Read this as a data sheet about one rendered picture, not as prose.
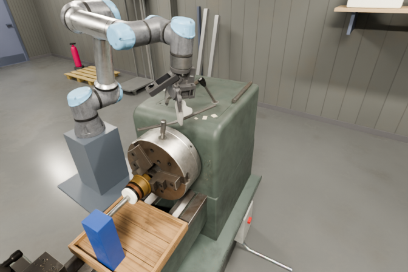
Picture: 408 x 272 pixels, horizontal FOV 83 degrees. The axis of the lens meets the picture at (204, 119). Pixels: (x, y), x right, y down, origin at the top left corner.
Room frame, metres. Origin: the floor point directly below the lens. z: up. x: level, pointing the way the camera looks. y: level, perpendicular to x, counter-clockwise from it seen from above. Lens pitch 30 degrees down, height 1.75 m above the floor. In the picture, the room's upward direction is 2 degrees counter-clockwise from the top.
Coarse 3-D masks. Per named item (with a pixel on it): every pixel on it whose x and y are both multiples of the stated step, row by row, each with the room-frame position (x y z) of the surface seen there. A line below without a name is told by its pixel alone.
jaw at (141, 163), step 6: (138, 144) 0.78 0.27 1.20; (132, 150) 0.74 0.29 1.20; (138, 150) 0.76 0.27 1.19; (132, 156) 0.75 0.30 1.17; (138, 156) 0.74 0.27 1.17; (144, 156) 0.75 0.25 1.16; (132, 162) 0.72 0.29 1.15; (138, 162) 0.72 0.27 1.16; (144, 162) 0.73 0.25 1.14; (150, 162) 0.75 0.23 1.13; (138, 168) 0.70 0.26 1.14; (144, 168) 0.71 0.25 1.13; (132, 174) 0.70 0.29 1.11; (138, 174) 0.68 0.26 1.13
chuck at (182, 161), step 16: (144, 144) 0.76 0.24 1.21; (160, 144) 0.73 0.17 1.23; (176, 144) 0.75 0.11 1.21; (128, 160) 0.82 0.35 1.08; (160, 160) 0.73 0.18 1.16; (176, 160) 0.69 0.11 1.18; (192, 160) 0.74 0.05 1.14; (192, 176) 0.71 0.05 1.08; (160, 192) 0.74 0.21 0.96; (176, 192) 0.70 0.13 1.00
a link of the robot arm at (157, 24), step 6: (150, 18) 0.83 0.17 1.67; (156, 18) 0.81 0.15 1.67; (162, 18) 0.82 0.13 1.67; (150, 24) 0.76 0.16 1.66; (156, 24) 0.78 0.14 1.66; (162, 24) 0.79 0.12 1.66; (156, 30) 0.77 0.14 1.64; (162, 30) 0.77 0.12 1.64; (156, 36) 0.77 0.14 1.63; (162, 36) 0.77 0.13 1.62; (150, 42) 0.76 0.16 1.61
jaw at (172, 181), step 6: (156, 174) 0.70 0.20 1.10; (162, 174) 0.70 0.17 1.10; (168, 174) 0.70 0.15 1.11; (174, 174) 0.69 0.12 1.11; (186, 174) 0.69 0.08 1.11; (150, 180) 0.67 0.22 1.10; (156, 180) 0.67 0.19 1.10; (162, 180) 0.67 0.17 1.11; (168, 180) 0.66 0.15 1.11; (174, 180) 0.66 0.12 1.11; (180, 180) 0.68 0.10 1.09; (186, 180) 0.69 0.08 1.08; (156, 186) 0.66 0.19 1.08; (162, 186) 0.65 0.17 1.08; (168, 186) 0.66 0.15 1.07; (174, 186) 0.65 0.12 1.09
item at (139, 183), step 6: (144, 174) 0.70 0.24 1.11; (132, 180) 0.65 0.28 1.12; (138, 180) 0.65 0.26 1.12; (144, 180) 0.66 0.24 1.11; (126, 186) 0.63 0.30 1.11; (132, 186) 0.63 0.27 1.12; (138, 186) 0.63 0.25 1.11; (144, 186) 0.64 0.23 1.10; (150, 186) 0.65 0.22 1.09; (138, 192) 0.61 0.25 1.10; (144, 192) 0.63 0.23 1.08; (138, 198) 0.61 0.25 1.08
